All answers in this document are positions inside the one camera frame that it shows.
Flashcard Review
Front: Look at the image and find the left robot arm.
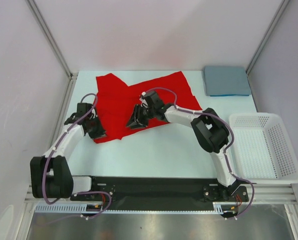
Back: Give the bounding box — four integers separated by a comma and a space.
30, 114, 106, 199

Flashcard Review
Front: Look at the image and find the aluminium frame post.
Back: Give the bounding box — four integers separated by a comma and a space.
25, 0, 73, 80
246, 0, 292, 76

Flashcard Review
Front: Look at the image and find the white plastic basket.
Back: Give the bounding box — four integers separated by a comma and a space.
229, 112, 298, 185

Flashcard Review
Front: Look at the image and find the white slotted cable duct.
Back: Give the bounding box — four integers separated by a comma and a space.
35, 201, 239, 215

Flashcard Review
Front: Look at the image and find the left aluminium frame post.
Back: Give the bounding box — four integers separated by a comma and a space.
25, 0, 73, 80

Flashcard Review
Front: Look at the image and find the right aluminium frame post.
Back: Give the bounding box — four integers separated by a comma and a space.
246, 0, 292, 76

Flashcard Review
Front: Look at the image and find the folded bright blue t shirt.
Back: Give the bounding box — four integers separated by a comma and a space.
207, 94, 250, 97

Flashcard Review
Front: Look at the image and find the front aluminium rail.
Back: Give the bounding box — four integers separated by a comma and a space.
24, 184, 297, 204

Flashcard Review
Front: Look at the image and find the folded grey-blue t shirt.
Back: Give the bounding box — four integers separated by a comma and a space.
202, 66, 251, 95

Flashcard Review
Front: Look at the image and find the red t shirt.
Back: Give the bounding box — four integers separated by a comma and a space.
92, 70, 203, 145

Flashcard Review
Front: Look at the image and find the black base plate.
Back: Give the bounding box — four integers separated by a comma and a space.
70, 176, 249, 212

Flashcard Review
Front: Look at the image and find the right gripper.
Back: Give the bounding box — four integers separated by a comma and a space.
126, 103, 156, 130

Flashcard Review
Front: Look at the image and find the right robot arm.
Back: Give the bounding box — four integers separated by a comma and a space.
126, 103, 240, 201

